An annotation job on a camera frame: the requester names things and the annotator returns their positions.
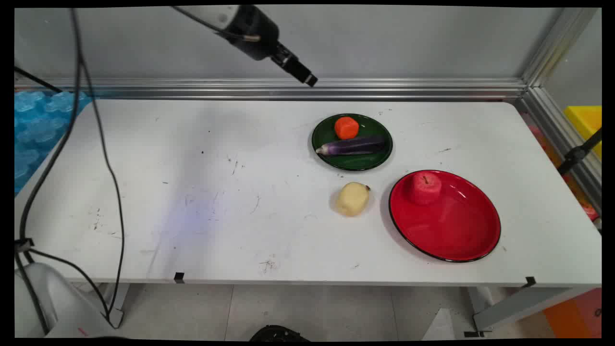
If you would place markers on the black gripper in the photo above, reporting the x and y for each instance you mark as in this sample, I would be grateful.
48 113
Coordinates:
254 33

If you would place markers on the orange toy carrot chunk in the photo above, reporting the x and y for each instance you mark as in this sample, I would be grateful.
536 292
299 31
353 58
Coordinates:
346 127

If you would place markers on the purple toy eggplant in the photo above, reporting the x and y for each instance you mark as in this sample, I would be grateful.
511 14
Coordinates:
353 146

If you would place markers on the dark green round plate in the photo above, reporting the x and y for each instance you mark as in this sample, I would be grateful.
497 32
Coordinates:
353 162

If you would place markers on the pale yellow toy potato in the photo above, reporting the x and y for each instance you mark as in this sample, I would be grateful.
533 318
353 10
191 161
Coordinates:
352 199

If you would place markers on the red toy apple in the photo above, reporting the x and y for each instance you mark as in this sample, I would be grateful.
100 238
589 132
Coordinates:
425 188

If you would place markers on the red round plate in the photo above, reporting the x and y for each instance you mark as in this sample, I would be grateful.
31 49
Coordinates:
447 226

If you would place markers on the black tape marker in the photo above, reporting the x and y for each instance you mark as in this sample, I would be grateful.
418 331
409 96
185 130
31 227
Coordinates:
178 277
530 281

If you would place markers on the blue bubble wrap sheet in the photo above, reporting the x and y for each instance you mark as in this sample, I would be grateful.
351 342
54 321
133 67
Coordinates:
38 129

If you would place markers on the black round floor object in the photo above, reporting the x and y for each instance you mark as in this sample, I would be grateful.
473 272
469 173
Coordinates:
278 334

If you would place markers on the white table leg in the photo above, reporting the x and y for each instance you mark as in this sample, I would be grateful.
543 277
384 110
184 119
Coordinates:
117 298
519 307

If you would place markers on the black clamp stand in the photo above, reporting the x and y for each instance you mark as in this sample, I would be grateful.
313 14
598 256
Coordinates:
576 154

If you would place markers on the yellow plastic box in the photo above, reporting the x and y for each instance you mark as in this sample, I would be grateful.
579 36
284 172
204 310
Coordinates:
587 126

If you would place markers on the orange floor box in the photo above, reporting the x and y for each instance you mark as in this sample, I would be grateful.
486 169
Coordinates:
576 315

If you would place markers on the aluminium frame rail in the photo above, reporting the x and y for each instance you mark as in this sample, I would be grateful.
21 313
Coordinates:
288 89

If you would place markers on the aluminium frame corner post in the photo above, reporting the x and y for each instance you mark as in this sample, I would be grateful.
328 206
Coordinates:
557 96

